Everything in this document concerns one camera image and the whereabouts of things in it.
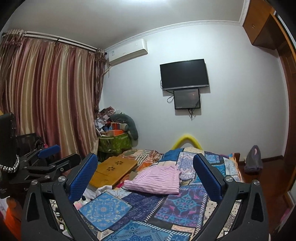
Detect yellow curved tube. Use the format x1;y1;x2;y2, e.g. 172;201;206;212
171;134;203;150

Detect wooden lap desk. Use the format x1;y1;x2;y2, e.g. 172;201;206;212
89;157;137;188

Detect pink white striped pants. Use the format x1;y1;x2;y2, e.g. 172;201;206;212
123;165;181;195

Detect pump bottle black top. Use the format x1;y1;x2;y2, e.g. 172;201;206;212
80;195;90;206

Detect brown wooden wardrobe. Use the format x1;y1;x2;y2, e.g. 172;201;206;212
241;1;295;190

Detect grey backpack on floor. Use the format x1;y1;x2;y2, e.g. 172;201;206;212
244;145;263;174

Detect grey green plush pillow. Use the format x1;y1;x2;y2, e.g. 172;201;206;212
110;114;138;141

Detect blue patchwork bed quilt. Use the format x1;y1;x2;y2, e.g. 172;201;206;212
74;146;243;241

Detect black wall television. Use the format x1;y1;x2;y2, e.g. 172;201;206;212
159;59;209;90

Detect small wall monitor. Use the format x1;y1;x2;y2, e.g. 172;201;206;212
174;89;201;109

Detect striped brown pink curtain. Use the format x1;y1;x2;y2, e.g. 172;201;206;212
1;30;106;157

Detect orange bucket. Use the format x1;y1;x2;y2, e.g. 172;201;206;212
4;207;21;241

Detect green storage box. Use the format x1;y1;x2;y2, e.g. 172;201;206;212
98;133;132;155

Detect white air conditioner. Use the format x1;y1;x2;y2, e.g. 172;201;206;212
106;39;148;66

